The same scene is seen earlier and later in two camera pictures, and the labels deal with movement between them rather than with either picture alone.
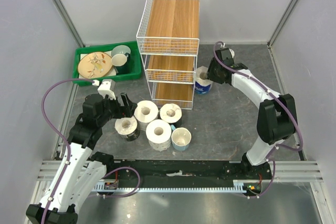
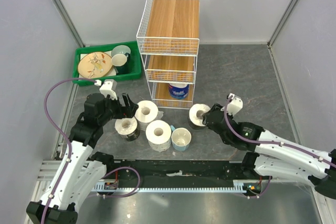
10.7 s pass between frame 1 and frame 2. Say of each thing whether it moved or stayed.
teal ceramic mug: stayed
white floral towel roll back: stayed
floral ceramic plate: stayed
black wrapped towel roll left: stayed
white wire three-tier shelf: stayed
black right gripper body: moved
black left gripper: stayed
